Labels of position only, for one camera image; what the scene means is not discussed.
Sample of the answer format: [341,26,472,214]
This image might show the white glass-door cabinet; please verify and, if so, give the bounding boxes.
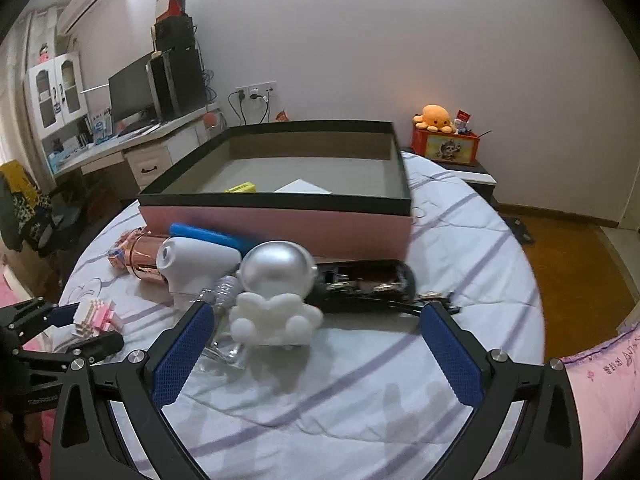
[22,52,92,142]

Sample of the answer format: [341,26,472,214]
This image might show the small gold metal part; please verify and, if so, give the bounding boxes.
[414,290,457,312]

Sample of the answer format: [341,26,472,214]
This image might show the white desk with drawers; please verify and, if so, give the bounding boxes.
[47,104,222,197]

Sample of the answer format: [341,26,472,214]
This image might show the yellow leopard clothes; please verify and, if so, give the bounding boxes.
[0,160,53,253]

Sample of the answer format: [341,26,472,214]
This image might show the small packets in red box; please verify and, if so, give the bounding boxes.
[452,109,477,136]

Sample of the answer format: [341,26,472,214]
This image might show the silver white astronaut figure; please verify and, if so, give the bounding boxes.
[229,241,325,349]

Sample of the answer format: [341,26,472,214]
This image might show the red white desk calendar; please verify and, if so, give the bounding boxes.
[154,0,189,24]

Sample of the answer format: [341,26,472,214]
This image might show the rose gold cylinder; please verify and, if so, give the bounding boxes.
[122,229,177,287]

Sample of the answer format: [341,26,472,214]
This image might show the pink white block toy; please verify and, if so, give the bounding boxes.
[71,299,124,347]

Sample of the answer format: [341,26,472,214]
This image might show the orange octopus plush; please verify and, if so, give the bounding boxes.
[412,104,455,134]

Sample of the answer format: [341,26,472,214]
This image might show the blue case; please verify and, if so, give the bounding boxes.
[169,222,247,254]

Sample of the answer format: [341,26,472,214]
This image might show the beige curtain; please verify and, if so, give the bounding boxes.
[0,10,33,163]

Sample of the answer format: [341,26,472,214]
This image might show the white plug-in device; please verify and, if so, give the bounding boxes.
[156,236,242,307]

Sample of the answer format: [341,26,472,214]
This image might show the glass bottle with silver cap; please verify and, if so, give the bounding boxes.
[192,275,252,377]

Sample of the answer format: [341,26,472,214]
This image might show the white striped bedsheet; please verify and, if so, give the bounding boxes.
[59,152,547,480]

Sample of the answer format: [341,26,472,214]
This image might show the black electronic device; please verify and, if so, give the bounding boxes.
[307,258,417,314]

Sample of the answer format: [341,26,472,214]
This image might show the white wall socket strip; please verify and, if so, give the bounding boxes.
[235,80,279,102]

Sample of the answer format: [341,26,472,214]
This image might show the red printed storage box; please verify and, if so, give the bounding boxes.
[411,125,482,166]

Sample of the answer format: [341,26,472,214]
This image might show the black power cable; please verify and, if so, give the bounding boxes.
[228,91,251,127]

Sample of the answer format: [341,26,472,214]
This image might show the blue white carton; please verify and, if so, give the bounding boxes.
[90,115,117,144]

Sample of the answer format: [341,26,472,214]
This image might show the black computer monitor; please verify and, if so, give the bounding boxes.
[108,52,161,124]

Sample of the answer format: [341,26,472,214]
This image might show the black bathroom scale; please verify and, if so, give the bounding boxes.
[501,215,537,247]

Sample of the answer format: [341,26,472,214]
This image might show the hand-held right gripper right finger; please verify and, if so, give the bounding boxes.
[419,301,586,480]

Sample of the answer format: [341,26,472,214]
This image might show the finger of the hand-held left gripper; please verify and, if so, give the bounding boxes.
[0,301,82,332]
[27,334,126,363]

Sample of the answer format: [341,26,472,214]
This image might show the black speaker box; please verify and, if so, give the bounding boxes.
[152,15,196,54]

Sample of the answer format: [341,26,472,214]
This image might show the pink blanket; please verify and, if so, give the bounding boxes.
[559,322,640,480]

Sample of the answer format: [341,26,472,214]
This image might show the black office chair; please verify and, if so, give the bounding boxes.
[30,180,83,257]

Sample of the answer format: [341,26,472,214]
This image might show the white air conditioner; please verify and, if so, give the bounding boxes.
[55,0,124,37]

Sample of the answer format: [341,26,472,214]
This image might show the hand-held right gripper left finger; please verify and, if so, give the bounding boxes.
[50,301,216,480]

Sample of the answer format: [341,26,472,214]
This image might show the black computer tower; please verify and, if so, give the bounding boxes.
[148,45,209,122]

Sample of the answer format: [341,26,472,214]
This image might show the pink box with black rim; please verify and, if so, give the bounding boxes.
[137,120,414,262]

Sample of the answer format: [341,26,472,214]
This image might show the white paper sheet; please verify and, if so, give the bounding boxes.
[275,179,334,195]

